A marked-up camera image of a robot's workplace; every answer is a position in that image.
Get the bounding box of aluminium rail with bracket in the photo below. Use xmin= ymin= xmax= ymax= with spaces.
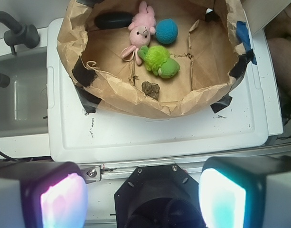
xmin=78 ymin=157 xmax=205 ymax=183

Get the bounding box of blue textured ball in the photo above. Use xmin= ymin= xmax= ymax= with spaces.
xmin=156 ymin=19 xmax=178 ymax=45

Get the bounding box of white plastic tray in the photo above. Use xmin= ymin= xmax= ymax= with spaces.
xmin=47 ymin=19 xmax=283 ymax=164

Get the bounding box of grey faucet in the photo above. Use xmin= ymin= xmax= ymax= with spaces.
xmin=0 ymin=11 xmax=40 ymax=55

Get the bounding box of green plush turtle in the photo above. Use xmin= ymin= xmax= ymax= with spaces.
xmin=137 ymin=46 xmax=180 ymax=79

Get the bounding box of brown paper bag liner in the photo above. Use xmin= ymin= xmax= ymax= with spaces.
xmin=57 ymin=0 xmax=252 ymax=119

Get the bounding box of black octagonal mount plate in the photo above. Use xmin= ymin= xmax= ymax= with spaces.
xmin=114 ymin=164 xmax=206 ymax=228

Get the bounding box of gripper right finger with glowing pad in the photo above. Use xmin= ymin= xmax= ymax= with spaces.
xmin=198 ymin=155 xmax=291 ymax=228

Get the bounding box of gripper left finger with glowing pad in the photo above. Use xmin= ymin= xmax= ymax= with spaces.
xmin=0 ymin=161 xmax=88 ymax=228

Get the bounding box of white sink basin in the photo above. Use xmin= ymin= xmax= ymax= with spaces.
xmin=0 ymin=46 xmax=50 ymax=138

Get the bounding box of brown crumpled rock piece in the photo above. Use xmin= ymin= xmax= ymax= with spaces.
xmin=141 ymin=81 xmax=160 ymax=100

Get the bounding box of black oval object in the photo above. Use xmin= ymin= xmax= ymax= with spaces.
xmin=94 ymin=11 xmax=133 ymax=29

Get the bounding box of blue tape piece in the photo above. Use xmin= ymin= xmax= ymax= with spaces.
xmin=236 ymin=21 xmax=257 ymax=65

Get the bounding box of pink plush bunny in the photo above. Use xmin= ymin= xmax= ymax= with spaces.
xmin=121 ymin=1 xmax=156 ymax=65

